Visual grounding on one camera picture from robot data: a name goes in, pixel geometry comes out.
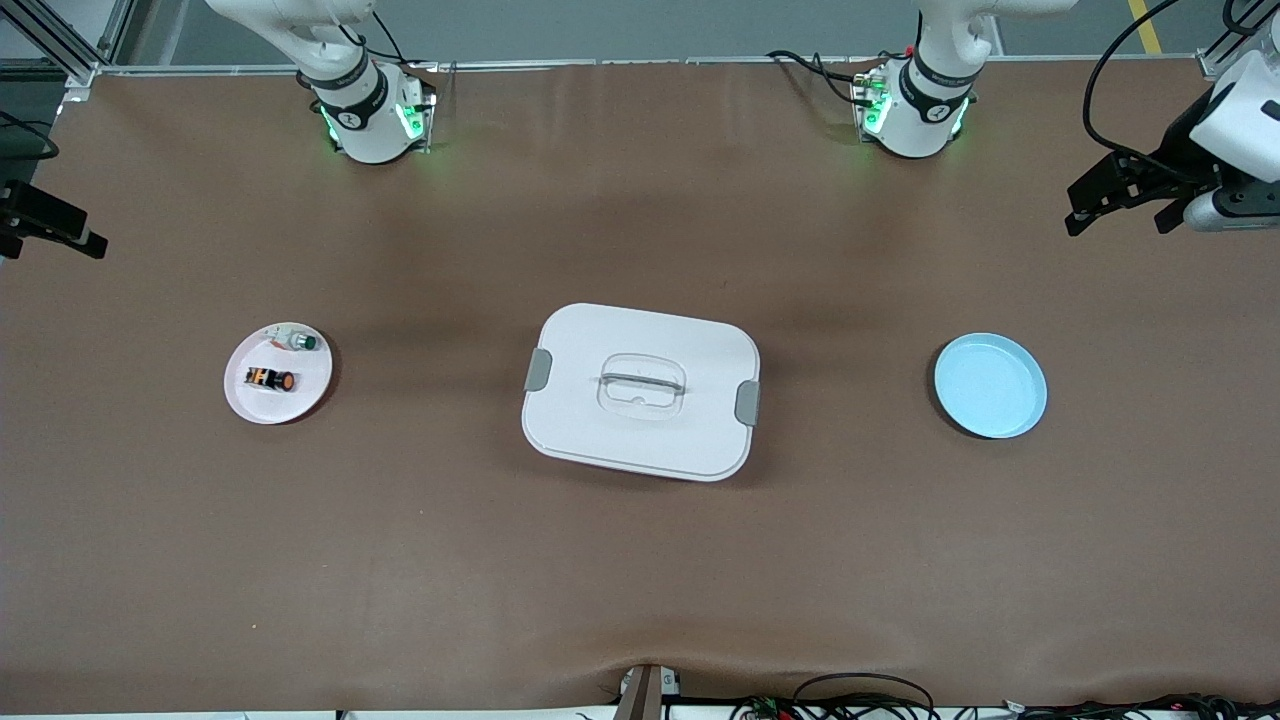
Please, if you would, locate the brown table mat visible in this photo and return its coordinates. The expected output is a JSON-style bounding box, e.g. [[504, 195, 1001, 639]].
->
[[0, 58, 1280, 716]]

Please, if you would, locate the black left base cable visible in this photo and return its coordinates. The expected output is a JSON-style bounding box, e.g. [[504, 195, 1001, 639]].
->
[[765, 50, 867, 103]]

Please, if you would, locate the light blue round plate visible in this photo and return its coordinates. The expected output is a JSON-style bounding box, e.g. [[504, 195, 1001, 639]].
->
[[934, 332, 1048, 441]]

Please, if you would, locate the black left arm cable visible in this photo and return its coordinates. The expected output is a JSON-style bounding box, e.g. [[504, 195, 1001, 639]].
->
[[1082, 0, 1201, 187]]

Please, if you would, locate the black cable loop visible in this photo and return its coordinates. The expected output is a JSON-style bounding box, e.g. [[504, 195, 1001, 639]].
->
[[790, 672, 941, 720]]

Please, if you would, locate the black cable bundle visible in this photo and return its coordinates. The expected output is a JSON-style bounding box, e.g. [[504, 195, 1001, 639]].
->
[[1000, 692, 1280, 720]]

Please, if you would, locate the black right base cable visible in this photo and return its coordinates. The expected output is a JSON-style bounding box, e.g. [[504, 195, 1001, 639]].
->
[[345, 0, 413, 67]]

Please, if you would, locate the pink round plate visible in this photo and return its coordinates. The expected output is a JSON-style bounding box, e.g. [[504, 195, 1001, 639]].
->
[[223, 322, 334, 426]]

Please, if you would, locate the pink box with white lid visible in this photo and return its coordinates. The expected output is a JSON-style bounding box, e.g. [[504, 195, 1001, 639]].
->
[[521, 303, 762, 483]]

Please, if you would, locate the aluminium frame profile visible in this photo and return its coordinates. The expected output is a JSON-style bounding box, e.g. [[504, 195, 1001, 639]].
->
[[0, 0, 136, 89], [1198, 0, 1280, 79]]

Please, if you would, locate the metal table edge bracket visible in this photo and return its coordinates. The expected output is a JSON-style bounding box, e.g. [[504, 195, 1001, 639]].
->
[[614, 663, 683, 720]]

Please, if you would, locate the black base cable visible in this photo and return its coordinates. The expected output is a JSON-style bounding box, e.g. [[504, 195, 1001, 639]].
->
[[765, 50, 867, 103], [345, 0, 413, 67]]

